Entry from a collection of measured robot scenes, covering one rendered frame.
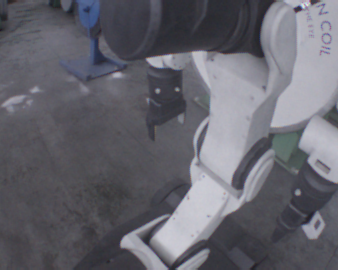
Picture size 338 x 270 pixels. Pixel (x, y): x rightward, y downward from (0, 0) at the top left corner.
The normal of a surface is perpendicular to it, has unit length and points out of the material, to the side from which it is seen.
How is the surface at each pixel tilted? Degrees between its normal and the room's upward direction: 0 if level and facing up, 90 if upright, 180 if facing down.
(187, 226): 60
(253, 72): 35
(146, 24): 90
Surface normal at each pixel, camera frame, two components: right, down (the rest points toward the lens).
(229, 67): -0.33, -0.48
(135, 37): -0.76, 0.31
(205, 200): -0.59, -0.14
